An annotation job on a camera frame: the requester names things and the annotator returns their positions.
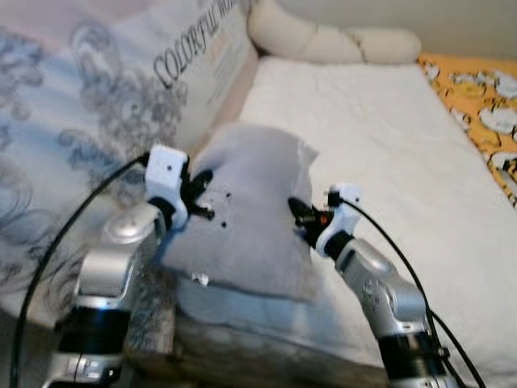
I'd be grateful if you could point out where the small grey pillow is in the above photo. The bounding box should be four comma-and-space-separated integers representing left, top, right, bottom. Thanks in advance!
158, 121, 322, 304

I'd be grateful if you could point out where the yellow cartoon egg blanket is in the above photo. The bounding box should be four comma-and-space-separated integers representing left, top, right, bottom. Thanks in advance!
416, 53, 517, 207

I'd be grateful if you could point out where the white quilted mattress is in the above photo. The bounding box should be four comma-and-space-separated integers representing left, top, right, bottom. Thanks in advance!
174, 55, 517, 388

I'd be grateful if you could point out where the large grey floral pillow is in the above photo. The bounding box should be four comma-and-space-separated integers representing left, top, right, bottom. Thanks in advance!
0, 0, 259, 324

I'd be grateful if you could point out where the grey beige bed base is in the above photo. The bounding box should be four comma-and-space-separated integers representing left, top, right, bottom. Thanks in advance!
121, 307, 389, 388

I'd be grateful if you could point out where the cream bolster pillow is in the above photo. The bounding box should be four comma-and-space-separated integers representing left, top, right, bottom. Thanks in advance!
246, 0, 422, 65

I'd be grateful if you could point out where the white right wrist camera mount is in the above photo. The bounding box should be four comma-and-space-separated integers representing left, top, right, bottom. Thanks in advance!
315, 183, 363, 255

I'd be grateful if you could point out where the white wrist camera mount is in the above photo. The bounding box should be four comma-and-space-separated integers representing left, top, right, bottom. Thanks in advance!
315, 183, 363, 255
144, 145, 191, 227

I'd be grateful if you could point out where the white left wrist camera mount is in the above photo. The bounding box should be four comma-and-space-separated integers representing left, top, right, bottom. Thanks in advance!
144, 145, 191, 227

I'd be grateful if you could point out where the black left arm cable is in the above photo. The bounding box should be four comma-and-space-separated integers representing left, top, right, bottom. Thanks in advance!
8, 154, 150, 388

